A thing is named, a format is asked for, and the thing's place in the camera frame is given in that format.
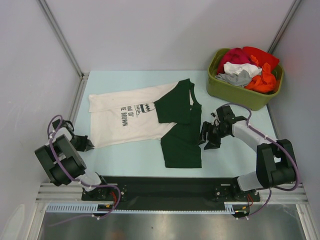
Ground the left aluminium frame post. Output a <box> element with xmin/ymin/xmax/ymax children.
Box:
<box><xmin>36</xmin><ymin>0</ymin><xmax>84</xmax><ymax>79</ymax></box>

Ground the red shirt in bin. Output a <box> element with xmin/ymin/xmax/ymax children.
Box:
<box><xmin>242</xmin><ymin>46</ymin><xmax>280</xmax><ymax>71</ymax></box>

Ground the white shirt in bin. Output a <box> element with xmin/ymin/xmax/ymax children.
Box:
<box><xmin>223</xmin><ymin>62</ymin><xmax>262</xmax><ymax>78</ymax></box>

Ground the aluminium frame post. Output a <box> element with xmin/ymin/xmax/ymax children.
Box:
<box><xmin>36</xmin><ymin>0</ymin><xmax>84</xmax><ymax>79</ymax></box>
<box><xmin>267</xmin><ymin>0</ymin><xmax>303</xmax><ymax>54</ymax></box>

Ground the white slotted cable duct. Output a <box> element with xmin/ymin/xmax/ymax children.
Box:
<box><xmin>46</xmin><ymin>202</ymin><xmax>251</xmax><ymax>215</ymax></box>

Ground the cream and green t-shirt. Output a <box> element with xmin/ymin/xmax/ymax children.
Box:
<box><xmin>88</xmin><ymin>79</ymin><xmax>202</xmax><ymax>169</ymax></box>

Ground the crimson shirt in bin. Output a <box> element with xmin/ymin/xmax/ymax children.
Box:
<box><xmin>216</xmin><ymin>48</ymin><xmax>252</xmax><ymax>74</ymax></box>

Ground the orange shirt in bin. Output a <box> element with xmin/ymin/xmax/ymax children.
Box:
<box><xmin>244</xmin><ymin>62</ymin><xmax>277</xmax><ymax>94</ymax></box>

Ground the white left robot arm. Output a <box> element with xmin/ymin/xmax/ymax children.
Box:
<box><xmin>34</xmin><ymin>115</ymin><xmax>117</xmax><ymax>202</ymax></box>

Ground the green plastic bin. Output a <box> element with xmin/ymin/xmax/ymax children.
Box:
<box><xmin>206</xmin><ymin>48</ymin><xmax>285</xmax><ymax>111</ymax></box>

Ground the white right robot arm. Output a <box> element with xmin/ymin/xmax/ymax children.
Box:
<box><xmin>199</xmin><ymin>103</ymin><xmax>301</xmax><ymax>201</ymax></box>

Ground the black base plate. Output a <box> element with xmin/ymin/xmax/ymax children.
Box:
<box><xmin>81</xmin><ymin>174</ymin><xmax>262</xmax><ymax>211</ymax></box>

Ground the grey shirt in bin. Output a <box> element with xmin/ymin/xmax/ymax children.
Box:
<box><xmin>215</xmin><ymin>69</ymin><xmax>252</xmax><ymax>88</ymax></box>

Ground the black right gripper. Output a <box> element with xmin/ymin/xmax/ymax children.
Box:
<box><xmin>195</xmin><ymin>120</ymin><xmax>230</xmax><ymax>150</ymax></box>

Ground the right aluminium frame post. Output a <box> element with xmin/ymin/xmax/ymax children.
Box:
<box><xmin>267</xmin><ymin>0</ymin><xmax>303</xmax><ymax>54</ymax></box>

